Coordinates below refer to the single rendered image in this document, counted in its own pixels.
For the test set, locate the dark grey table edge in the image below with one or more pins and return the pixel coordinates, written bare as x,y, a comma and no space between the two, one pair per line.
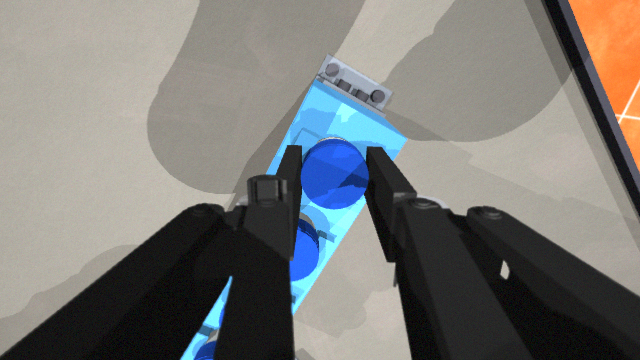
591,84

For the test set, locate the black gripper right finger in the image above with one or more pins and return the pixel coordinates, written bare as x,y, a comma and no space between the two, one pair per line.
561,307

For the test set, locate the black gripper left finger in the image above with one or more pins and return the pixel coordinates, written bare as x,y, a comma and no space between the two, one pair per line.
152,303

